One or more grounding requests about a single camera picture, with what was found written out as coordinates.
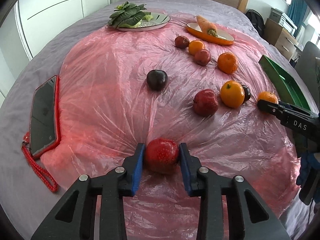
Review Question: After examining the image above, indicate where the red phone wrist strap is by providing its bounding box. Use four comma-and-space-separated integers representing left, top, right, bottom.
21, 132, 60, 194

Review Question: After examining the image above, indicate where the pink plastic sheet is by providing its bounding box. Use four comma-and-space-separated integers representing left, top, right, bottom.
39, 11, 301, 240

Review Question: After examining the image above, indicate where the dark plum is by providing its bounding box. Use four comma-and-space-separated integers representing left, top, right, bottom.
146, 69, 168, 91
242, 85, 251, 102

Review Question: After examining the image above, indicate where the black backpack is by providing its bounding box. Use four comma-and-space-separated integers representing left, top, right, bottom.
245, 9, 265, 37

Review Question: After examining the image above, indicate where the green rectangular tray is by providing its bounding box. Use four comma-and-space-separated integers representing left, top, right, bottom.
259, 55, 311, 111

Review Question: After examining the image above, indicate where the grey office chair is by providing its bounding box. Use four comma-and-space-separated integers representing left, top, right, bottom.
295, 41, 319, 94

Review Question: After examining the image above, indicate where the wooden drawer cabinet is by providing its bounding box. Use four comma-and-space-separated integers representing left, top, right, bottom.
263, 18, 298, 61

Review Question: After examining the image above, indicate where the red-cased smartphone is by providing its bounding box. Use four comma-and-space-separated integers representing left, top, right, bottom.
29, 75, 61, 160

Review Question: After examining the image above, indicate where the small orange back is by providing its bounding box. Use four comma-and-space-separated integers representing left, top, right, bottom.
188, 40, 206, 56

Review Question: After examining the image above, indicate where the orange carrot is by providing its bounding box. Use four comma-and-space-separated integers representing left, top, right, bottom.
196, 15, 217, 37

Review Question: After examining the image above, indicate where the teal curtain right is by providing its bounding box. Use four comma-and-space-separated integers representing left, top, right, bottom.
288, 0, 304, 30

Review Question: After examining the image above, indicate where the orange oval dish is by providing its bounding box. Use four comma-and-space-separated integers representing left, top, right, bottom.
186, 22, 235, 46

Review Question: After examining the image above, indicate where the blue gloved right hand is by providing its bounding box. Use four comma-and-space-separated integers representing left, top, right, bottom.
296, 152, 319, 186

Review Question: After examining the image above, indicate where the green leafy bok choy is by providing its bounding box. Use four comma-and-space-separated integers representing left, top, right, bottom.
107, 1, 151, 29

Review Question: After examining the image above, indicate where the patterned grey plate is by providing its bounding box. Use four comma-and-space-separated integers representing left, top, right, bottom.
118, 12, 171, 32

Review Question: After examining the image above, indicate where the red apple front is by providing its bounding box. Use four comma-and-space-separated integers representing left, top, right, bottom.
144, 138, 179, 174

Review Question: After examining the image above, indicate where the white wardrobe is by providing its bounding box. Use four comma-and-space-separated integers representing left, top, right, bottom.
1, 0, 119, 101

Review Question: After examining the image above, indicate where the dark red apple back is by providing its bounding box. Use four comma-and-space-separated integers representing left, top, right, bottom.
174, 36, 190, 49

